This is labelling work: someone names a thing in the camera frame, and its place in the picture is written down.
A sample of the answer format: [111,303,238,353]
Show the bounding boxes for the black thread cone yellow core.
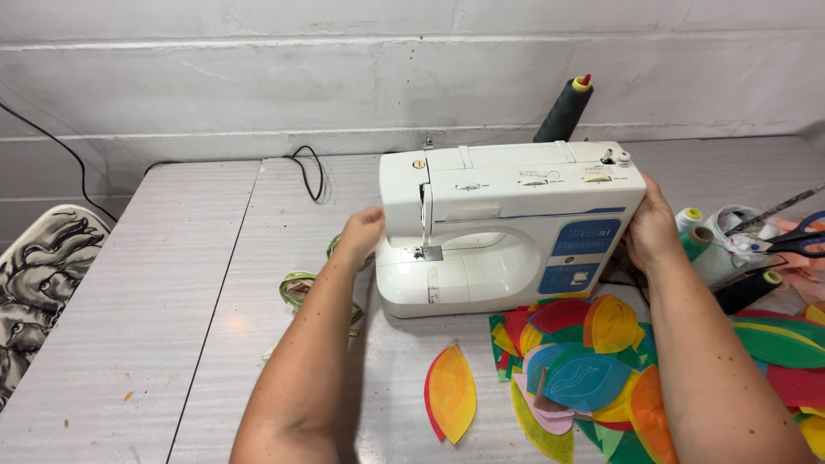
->
[713,270,785,316]

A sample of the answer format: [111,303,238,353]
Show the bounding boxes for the black power cable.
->
[0,101,326,224]

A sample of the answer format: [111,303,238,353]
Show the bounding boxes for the black machine cord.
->
[598,254,653,307]

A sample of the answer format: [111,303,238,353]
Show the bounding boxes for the green patterned fabric strip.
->
[260,233,378,363]

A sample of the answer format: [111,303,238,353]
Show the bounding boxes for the person's left hand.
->
[334,207,387,269]

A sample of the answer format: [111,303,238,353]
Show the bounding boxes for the yellow red fabric leaf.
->
[423,343,478,446]

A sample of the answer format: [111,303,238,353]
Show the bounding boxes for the large white thread cone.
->
[691,241,743,288]

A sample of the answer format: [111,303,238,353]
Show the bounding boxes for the white plastic bag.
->
[704,204,785,260]

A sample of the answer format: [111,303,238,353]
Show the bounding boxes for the pink fabric scraps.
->
[772,217,825,302]

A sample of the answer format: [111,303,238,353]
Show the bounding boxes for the white sewing machine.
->
[376,140,648,320]

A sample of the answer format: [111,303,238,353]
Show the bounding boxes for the pile of colourful fabric leaves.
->
[488,293,685,464]

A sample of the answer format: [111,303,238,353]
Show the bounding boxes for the heap of green red leaves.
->
[730,302,825,462]

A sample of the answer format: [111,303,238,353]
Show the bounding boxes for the blue black handled scissors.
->
[749,210,825,259]

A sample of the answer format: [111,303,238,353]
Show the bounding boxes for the person's right hand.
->
[623,172,679,277]

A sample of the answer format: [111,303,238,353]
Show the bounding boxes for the black thread cone red tip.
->
[533,74,595,144]

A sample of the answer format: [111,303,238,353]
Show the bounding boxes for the white thread spool yellow core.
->
[675,207,704,235]

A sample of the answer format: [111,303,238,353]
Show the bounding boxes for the teal thread spool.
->
[679,225,715,263]

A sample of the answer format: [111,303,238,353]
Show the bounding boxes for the grey patterned fabric chair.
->
[0,204,112,413]

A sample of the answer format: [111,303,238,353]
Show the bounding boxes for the clear plastic ruler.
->
[724,183,825,237]

